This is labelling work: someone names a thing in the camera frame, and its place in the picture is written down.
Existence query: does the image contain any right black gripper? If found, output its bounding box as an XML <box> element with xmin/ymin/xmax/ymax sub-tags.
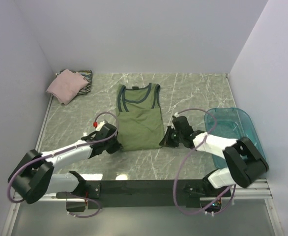
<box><xmin>159</xmin><ymin>126</ymin><xmax>183</xmax><ymax>148</ymax></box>

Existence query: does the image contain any folded pink tank top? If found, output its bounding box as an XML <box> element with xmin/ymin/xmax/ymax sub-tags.
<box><xmin>46</xmin><ymin>69</ymin><xmax>88</xmax><ymax>105</ymax></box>

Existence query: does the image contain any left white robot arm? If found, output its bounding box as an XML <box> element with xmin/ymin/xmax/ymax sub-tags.
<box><xmin>8</xmin><ymin>121</ymin><xmax>121</xmax><ymax>204</ymax></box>

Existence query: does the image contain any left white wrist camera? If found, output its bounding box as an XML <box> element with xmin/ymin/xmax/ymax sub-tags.
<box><xmin>93</xmin><ymin>120</ymin><xmax>108</xmax><ymax>131</ymax></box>

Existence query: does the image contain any teal plastic basket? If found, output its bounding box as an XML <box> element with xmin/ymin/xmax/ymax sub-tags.
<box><xmin>204</xmin><ymin>108</ymin><xmax>265</xmax><ymax>156</ymax></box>

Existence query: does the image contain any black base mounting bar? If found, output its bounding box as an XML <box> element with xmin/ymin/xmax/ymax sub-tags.
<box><xmin>55</xmin><ymin>179</ymin><xmax>233</xmax><ymax>212</ymax></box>

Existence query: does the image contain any green graphic tank top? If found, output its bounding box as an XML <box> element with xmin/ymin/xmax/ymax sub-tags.
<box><xmin>116</xmin><ymin>83</ymin><xmax>164</xmax><ymax>152</ymax></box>

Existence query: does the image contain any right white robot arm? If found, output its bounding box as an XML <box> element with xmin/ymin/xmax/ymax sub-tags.
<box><xmin>159</xmin><ymin>116</ymin><xmax>269</xmax><ymax>196</ymax></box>

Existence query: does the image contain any folded striped tank top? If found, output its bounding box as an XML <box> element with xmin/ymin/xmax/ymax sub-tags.
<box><xmin>55</xmin><ymin>69</ymin><xmax>93</xmax><ymax>97</ymax></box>

